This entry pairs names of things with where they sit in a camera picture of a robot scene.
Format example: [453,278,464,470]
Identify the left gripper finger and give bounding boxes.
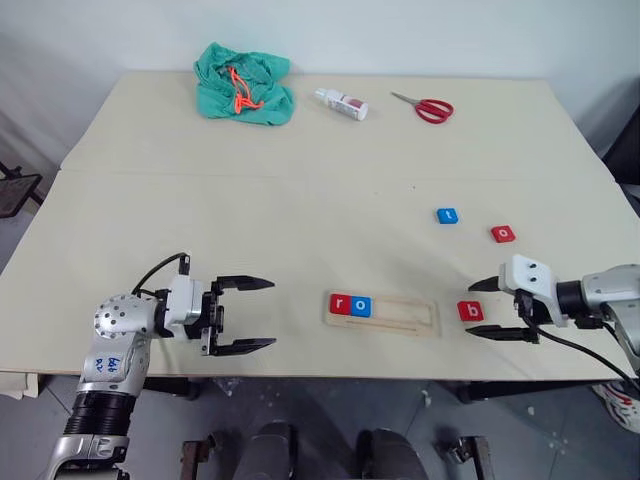
[209,337,278,358]
[215,274,277,294]

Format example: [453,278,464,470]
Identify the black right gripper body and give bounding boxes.
[512,291,542,346]

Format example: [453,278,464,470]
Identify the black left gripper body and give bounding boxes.
[183,278,227,358]

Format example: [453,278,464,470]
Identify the red letter b block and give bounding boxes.
[456,300,487,322]

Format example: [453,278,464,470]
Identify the wooden letter tray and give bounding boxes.
[323,290,444,339]

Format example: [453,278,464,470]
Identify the blue letter o block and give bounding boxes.
[350,294,375,319]

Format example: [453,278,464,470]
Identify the white red sneaker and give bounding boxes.
[591,381,640,432]

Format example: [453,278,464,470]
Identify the dark chair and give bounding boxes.
[601,74,640,224]

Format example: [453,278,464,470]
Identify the white spray bottle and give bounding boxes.
[313,87,370,123]

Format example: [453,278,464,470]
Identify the black metal stand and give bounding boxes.
[0,160,45,220]

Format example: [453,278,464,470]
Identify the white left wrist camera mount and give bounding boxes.
[165,274,205,342]

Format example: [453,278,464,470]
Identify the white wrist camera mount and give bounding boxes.
[498,254,570,329]
[165,274,205,342]

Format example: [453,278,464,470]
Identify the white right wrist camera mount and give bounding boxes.
[498,254,570,329]

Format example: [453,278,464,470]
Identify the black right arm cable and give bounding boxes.
[536,319,640,389]

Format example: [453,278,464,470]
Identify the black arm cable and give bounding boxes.
[536,319,640,389]
[131,251,192,297]

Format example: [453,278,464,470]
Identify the black table frame bar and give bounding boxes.
[142,376,202,402]
[457,379,639,405]

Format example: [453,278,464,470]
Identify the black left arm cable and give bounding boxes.
[131,251,192,297]

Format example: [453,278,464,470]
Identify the red handled scissors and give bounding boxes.
[390,91,455,125]

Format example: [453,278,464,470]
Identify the orange drawstring cord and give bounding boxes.
[227,66,265,114]

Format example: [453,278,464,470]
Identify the green cloth drawstring bag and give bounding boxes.
[193,41,297,127]

